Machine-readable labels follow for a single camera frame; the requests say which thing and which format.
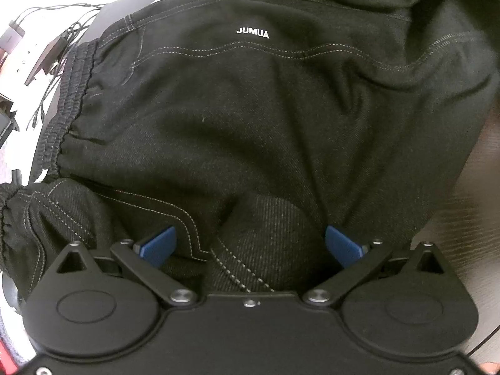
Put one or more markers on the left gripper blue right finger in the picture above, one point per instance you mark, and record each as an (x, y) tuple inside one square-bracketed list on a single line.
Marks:
[(359, 263)]

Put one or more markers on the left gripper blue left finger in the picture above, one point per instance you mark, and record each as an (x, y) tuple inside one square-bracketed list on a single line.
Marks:
[(141, 261)]

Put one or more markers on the black charger adapter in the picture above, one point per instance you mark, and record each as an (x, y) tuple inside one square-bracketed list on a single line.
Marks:
[(50, 55)]

